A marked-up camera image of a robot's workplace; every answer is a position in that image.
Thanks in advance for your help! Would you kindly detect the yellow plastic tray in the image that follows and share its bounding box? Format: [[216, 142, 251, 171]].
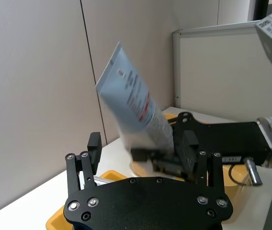
[[45, 112, 250, 230]]

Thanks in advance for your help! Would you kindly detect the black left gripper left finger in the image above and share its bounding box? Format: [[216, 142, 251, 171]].
[[65, 131, 102, 196]]

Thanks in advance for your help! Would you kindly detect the white partition with grey frame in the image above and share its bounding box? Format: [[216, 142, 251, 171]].
[[171, 20, 272, 120]]

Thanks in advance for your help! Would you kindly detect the white and blue squeeze tube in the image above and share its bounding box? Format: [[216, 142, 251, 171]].
[[95, 42, 175, 154]]

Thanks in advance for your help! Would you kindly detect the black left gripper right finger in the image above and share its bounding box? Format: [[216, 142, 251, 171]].
[[175, 130, 224, 189]]

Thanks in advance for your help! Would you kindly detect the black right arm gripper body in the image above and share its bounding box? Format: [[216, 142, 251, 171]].
[[173, 119, 272, 166]]

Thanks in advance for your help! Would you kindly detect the dark cable with silver plug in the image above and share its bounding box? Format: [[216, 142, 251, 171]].
[[228, 157, 263, 187]]

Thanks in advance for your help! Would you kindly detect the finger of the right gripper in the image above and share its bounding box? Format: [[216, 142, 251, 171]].
[[130, 148, 182, 179], [169, 111, 194, 131]]

